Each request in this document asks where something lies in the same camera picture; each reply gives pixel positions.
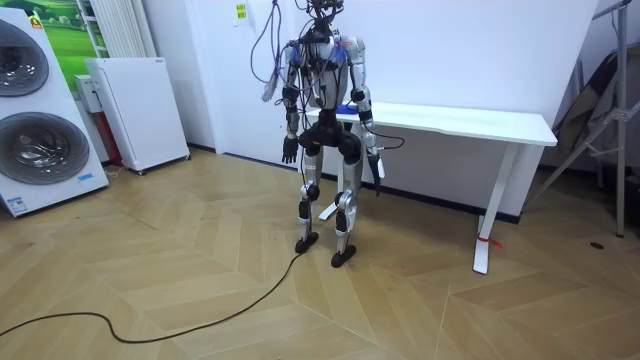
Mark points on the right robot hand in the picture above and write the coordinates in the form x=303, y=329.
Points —
x=376, y=167

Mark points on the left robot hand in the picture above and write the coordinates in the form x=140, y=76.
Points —
x=290, y=147

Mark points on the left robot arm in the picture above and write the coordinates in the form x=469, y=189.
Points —
x=291, y=105

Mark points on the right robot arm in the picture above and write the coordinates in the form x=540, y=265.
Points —
x=361, y=95

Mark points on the robot legs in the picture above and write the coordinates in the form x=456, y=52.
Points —
x=350, y=170

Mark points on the blue object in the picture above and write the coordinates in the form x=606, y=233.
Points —
x=346, y=108

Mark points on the robot body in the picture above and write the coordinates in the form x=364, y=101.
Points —
x=327, y=75

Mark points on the white desk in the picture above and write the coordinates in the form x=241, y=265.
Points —
x=450, y=122

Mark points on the red tape strip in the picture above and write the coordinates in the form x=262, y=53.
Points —
x=487, y=242

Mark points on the red object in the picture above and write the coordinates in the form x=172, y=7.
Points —
x=107, y=140

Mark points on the white radiator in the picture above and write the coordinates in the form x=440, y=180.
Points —
x=125, y=27

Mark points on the small white box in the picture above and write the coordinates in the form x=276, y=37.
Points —
x=86, y=92

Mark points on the dark folded board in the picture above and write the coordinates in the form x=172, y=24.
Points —
x=595, y=100

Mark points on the grey metal stand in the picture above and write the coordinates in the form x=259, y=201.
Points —
x=621, y=125

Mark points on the white washing machine tower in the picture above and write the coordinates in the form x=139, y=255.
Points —
x=40, y=145

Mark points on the yellow wall sign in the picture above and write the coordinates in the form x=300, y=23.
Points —
x=241, y=12

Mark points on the white ladder frame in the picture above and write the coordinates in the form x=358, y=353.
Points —
x=90, y=30

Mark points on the green landscape wall poster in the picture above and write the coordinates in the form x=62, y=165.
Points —
x=70, y=40

